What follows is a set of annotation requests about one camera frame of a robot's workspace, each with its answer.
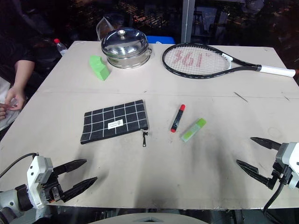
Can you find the red and black marker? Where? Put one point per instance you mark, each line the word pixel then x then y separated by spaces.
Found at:
pixel 177 119

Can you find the stainless steel lidded pot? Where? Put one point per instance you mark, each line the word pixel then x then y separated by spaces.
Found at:
pixel 125 46

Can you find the blue bin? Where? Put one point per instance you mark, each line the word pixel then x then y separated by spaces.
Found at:
pixel 161 39

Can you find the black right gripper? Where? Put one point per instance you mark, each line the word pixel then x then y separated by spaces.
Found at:
pixel 280 175

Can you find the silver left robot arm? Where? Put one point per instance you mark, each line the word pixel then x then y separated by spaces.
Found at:
pixel 9 200

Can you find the black grid pencil pouch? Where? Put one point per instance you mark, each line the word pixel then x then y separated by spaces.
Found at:
pixel 112 121

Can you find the clear plastic bag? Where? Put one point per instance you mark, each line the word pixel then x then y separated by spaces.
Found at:
pixel 104 25

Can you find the person in black shirt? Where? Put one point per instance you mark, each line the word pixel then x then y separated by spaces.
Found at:
pixel 21 35

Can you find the bare person forearm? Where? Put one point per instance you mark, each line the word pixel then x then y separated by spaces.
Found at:
pixel 24 72

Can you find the bare person hand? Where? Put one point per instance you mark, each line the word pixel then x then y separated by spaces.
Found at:
pixel 2 112
pixel 16 95

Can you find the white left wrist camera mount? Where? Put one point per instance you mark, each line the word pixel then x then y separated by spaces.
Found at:
pixel 35 172

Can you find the green highlighter pen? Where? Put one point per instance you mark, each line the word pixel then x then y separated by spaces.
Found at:
pixel 192 130

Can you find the white vertical post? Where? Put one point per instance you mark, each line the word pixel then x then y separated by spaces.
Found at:
pixel 188 21

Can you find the green foam block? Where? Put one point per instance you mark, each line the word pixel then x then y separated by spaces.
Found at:
pixel 99 67

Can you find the red-capped plastic bottle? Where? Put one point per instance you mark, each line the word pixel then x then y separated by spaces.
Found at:
pixel 61 47

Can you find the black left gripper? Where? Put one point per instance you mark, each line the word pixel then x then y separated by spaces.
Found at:
pixel 52 189

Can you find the black white tennis racket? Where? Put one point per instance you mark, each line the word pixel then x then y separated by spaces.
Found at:
pixel 245 63

